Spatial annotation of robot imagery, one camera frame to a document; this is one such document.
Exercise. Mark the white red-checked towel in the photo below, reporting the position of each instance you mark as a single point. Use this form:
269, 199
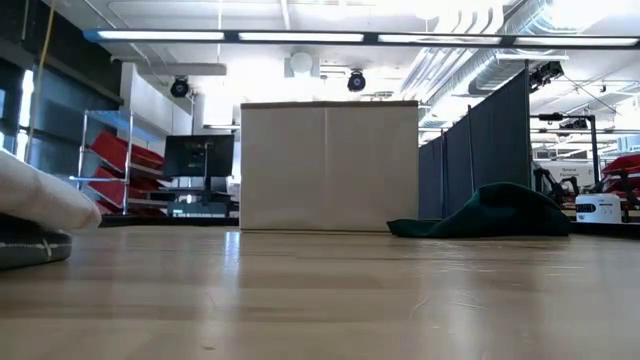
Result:
35, 195

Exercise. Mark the ceiling light rail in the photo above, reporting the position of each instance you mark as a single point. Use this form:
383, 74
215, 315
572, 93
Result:
300, 36

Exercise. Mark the black background robot arm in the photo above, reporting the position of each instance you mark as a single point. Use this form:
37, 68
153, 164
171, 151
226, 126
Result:
550, 181

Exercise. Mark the red plastic shelf bin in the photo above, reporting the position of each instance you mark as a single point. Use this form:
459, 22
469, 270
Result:
115, 150
110, 187
107, 207

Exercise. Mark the dark green towel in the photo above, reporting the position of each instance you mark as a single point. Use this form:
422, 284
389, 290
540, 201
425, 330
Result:
500, 210

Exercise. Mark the black gantry frame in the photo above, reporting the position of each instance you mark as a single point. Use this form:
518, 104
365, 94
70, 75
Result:
594, 150

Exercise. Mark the grey white-grid towel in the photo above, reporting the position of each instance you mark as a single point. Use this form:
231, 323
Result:
30, 252

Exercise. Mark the black round ceiling camera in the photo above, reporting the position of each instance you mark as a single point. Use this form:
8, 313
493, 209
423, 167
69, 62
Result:
179, 87
356, 81

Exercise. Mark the black overhead rig device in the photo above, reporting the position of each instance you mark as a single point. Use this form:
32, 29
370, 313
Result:
546, 72

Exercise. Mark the beige fabric storage box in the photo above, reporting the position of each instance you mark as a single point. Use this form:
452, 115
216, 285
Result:
325, 165

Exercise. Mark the white box-shaped device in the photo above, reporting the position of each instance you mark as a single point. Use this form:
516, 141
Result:
597, 209

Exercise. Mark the white round ceiling speaker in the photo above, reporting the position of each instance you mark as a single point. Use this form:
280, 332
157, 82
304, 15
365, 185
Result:
302, 64

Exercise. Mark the grey partition screen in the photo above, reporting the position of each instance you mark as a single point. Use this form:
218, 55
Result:
490, 145

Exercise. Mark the black monitor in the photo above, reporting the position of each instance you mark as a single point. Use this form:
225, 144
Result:
200, 155

